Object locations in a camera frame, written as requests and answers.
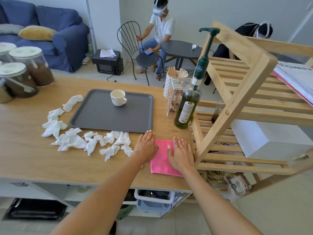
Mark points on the person's left hand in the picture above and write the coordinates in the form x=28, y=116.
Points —
x=146, y=146

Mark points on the person's right hand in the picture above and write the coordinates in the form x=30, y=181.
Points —
x=181, y=156

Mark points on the person's right thumb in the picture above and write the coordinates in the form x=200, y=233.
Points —
x=169, y=152

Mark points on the person's right middle finger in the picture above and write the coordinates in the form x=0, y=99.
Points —
x=181, y=145

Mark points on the person's left thumb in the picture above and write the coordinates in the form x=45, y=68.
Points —
x=156, y=149

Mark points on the pink cleaning cloth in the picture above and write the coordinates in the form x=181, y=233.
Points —
x=160, y=162

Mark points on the person's right forearm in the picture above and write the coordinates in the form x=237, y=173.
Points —
x=215, y=205

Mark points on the person's left forearm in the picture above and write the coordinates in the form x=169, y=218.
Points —
x=107, y=195

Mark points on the green syrup bottle with pump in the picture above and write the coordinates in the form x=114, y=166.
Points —
x=187, y=107

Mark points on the clear acrylic holder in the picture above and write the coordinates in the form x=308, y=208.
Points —
x=171, y=105

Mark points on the bunch of wooden clothespins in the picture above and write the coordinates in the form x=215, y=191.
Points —
x=174, y=100

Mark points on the glass with dark liquid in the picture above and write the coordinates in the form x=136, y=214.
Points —
x=216, y=115

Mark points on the coil of beige twine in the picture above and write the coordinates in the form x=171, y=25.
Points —
x=215, y=177

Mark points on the white plastic storage bin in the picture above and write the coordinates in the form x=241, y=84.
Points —
x=152, y=200

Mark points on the white perforated basket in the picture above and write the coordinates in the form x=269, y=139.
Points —
x=167, y=85

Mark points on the grey plastic tray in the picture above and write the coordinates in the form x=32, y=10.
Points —
x=102, y=117

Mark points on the white ceramic cup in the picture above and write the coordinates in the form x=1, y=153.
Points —
x=117, y=97

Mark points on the clear plastic packet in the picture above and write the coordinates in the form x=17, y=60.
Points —
x=238, y=184

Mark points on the bunch of wooden stirrer sticks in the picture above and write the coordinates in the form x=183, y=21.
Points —
x=177, y=72

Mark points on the pile of crumpled white tissues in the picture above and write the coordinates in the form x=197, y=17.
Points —
x=71, y=140

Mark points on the white box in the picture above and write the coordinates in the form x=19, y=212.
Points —
x=269, y=139

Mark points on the wooden slatted shelf rack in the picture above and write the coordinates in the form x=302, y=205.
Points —
x=247, y=78

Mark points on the round black table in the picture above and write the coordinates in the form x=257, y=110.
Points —
x=181, y=49

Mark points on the blue cloth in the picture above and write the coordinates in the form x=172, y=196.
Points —
x=149, y=53

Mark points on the black microwave oven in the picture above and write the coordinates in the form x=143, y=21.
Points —
x=107, y=64

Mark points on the white paper sheet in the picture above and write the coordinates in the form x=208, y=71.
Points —
x=107, y=53

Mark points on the stack of papers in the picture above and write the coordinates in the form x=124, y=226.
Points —
x=297, y=79

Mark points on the black baking tray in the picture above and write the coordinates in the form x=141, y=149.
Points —
x=34, y=209

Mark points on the white headset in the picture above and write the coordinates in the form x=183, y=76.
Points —
x=159, y=9

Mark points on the white pole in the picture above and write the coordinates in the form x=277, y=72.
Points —
x=91, y=24

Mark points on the tall glass jar ground coffee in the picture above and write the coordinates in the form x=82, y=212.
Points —
x=36, y=68

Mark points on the blue sofa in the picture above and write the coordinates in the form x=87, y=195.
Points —
x=66, y=34

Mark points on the white plastic spoon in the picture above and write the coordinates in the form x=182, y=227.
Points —
x=23, y=86

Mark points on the glass jar with spoon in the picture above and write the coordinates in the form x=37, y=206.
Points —
x=17, y=81

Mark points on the glass jar brown sugar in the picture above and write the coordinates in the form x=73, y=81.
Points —
x=4, y=94

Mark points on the yellow cushion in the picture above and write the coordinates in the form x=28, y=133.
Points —
x=36, y=33

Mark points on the glass jar white lid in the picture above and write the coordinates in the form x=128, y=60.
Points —
x=5, y=52

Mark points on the grey cushion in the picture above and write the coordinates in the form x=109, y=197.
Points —
x=9, y=28

